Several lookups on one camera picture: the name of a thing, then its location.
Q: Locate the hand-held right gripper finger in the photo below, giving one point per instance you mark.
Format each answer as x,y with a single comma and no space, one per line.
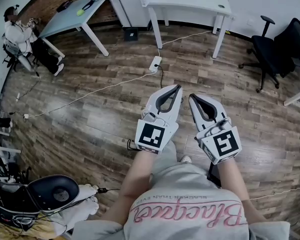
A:
196,119
215,107

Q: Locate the white shoe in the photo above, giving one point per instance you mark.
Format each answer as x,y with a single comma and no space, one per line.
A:
185,159

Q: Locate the light blue table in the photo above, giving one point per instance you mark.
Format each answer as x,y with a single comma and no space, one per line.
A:
72,21

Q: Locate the grey shirt with pink print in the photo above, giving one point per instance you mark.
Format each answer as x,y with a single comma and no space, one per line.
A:
185,184

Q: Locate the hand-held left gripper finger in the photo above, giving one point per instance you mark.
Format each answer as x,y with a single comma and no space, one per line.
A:
176,106
153,102

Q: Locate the cluttered metal rack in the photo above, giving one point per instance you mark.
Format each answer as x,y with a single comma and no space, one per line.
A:
0,149

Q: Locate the round desk grommet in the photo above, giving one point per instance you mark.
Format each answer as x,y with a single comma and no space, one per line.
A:
222,6

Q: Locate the yellow cloth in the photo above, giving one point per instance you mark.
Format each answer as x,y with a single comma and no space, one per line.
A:
40,230

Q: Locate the white cloth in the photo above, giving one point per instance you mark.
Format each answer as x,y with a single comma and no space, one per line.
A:
87,205

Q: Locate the grey swivel chair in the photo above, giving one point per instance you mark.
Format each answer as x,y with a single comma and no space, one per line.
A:
25,60

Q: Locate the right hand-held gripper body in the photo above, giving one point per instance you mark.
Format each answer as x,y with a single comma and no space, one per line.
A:
222,144

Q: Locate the white side desk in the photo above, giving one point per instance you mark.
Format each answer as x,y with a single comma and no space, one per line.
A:
297,96

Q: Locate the person's left forearm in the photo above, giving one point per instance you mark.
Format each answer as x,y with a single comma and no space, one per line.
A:
137,174

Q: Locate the black floor box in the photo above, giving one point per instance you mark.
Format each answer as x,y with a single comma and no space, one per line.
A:
131,34

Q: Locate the white power strip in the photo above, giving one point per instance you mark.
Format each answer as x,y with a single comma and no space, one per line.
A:
155,63

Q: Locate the black office chair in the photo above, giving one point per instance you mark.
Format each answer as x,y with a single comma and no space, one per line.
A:
272,54

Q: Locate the person's right forearm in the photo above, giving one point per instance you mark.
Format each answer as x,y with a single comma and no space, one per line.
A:
232,181

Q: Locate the green tennis ball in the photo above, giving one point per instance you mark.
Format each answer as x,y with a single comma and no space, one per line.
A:
80,12

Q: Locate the grey trousers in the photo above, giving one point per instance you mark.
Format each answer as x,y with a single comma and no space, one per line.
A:
165,156

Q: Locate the black chair seat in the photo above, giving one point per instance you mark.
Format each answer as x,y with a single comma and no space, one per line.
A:
47,189

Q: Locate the small white floor adapter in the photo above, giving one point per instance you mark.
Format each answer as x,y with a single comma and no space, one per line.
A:
26,116

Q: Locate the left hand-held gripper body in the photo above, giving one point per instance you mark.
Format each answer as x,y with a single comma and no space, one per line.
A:
152,136

